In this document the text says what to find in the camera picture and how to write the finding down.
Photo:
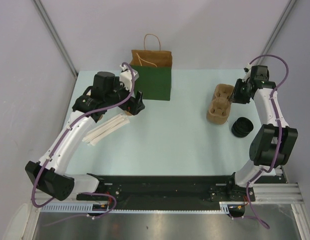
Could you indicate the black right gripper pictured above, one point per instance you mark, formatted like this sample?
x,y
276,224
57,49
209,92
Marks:
x,y
237,97

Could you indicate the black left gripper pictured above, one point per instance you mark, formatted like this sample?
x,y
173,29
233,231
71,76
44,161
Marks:
x,y
133,107

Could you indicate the brown paper coffee cup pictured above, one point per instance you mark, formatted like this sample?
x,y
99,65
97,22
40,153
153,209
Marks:
x,y
129,113

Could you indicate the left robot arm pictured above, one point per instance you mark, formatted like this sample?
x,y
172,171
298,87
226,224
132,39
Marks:
x,y
108,91

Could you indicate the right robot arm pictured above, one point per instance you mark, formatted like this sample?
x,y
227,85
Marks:
x,y
275,140

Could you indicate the brown pulp cup carrier stack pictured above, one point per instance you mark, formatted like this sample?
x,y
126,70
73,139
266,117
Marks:
x,y
220,106

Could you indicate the white paper stick packets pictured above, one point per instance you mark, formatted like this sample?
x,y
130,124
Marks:
x,y
97,134

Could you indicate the black plastic lid stack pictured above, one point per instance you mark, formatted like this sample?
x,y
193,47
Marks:
x,y
242,127

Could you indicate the green paper bag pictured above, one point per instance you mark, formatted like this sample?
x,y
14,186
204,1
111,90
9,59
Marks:
x,y
154,67

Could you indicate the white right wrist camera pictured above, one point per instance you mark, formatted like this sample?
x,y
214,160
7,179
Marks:
x,y
247,71

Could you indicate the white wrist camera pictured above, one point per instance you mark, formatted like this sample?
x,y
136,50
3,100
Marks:
x,y
126,78
247,71

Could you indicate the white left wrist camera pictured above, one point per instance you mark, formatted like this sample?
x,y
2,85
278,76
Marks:
x,y
126,78

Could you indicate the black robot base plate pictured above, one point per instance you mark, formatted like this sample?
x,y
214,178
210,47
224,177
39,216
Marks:
x,y
168,193

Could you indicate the white cable duct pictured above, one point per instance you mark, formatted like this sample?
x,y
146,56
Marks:
x,y
75,208

